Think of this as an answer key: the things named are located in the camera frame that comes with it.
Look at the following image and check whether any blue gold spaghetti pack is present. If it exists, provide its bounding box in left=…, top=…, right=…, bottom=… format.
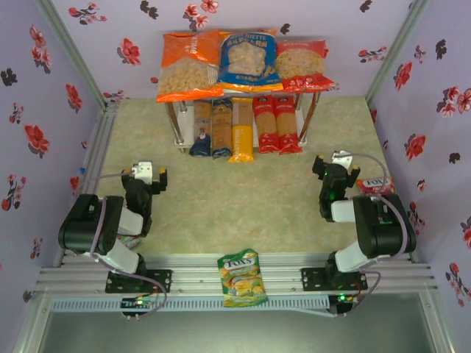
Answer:
left=210, top=97, right=233, bottom=160

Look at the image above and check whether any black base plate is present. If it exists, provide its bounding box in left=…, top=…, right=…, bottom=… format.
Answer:
left=300, top=267, right=368, bottom=292
left=105, top=269, right=173, bottom=294

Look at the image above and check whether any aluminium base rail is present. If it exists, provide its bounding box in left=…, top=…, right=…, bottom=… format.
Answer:
left=35, top=252, right=439, bottom=295

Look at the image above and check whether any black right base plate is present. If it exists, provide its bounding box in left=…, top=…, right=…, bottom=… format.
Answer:
left=300, top=267, right=368, bottom=292

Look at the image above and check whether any red macaroni pasta bag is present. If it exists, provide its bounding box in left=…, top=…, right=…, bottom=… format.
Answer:
left=275, top=39, right=340, bottom=93

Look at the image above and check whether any yellow spaghetti pack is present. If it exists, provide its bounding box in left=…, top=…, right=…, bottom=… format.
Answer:
left=227, top=97, right=255, bottom=165

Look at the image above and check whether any aluminium corner post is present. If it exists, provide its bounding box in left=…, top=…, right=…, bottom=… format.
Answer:
left=364, top=0, right=432, bottom=107
left=32, top=0, right=113, bottom=110

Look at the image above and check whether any green Fox's candy bag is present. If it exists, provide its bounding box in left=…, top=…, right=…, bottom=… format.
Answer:
left=216, top=249, right=269, bottom=308

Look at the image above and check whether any white two-tier shelf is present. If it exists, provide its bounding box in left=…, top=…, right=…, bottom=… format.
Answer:
left=163, top=35, right=324, bottom=157

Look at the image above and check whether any blue orecchiette pasta bag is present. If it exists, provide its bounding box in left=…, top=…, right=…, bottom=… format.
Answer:
left=216, top=28, right=284, bottom=93

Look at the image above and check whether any aluminium side rail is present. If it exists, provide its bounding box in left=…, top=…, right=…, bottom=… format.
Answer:
left=54, top=104, right=119, bottom=268

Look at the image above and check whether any dark blue spaghetti pack with figure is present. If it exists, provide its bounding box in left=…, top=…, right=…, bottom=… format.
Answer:
left=189, top=99, right=213, bottom=158

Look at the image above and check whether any aluminium lower frame bar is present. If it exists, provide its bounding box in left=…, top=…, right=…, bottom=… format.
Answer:
left=419, top=290, right=459, bottom=353
left=13, top=290, right=52, bottom=353

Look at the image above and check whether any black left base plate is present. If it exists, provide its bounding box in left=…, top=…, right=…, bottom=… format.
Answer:
left=105, top=269, right=173, bottom=294

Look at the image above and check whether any orange macaroni pasta bag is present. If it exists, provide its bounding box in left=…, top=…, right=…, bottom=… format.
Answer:
left=156, top=29, right=224, bottom=104

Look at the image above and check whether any pink Fox's candy bag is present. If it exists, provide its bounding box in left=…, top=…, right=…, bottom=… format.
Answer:
left=355, top=176, right=397, bottom=196

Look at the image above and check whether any white slotted cable duct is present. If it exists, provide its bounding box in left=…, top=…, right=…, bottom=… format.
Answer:
left=49, top=295, right=331, bottom=314

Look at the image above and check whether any red spaghetti pack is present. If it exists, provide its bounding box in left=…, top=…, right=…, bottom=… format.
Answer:
left=274, top=94, right=305, bottom=156
left=252, top=94, right=283, bottom=156

